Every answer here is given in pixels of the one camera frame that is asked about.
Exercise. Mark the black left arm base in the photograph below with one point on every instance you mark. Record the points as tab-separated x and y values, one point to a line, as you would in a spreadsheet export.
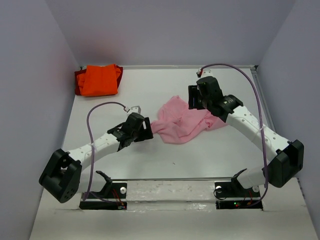
112	197

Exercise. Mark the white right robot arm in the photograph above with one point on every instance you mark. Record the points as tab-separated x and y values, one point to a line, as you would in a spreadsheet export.
282	158

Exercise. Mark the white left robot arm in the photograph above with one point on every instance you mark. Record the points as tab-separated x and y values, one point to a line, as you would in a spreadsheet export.
70	172

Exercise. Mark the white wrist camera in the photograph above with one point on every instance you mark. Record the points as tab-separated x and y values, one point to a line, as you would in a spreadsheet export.
133	109
206	72

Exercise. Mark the pink t shirt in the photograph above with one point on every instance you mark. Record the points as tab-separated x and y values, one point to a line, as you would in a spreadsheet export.
177	124

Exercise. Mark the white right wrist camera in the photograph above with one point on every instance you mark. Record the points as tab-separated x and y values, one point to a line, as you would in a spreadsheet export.
206	72

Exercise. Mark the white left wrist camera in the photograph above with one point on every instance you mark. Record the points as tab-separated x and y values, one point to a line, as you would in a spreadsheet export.
133	109

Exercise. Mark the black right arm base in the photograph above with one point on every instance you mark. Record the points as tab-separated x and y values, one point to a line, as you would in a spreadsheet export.
230	195

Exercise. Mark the aluminium table frame rail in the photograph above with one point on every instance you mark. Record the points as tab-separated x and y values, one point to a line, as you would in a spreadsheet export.
268	117

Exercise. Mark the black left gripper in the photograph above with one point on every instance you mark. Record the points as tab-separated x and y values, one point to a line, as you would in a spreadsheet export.
146	133

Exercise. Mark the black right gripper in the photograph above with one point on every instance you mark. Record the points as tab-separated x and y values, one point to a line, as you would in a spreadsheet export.
193	101

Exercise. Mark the orange folded t shirt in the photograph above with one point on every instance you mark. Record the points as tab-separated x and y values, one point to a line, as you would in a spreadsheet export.
100	80

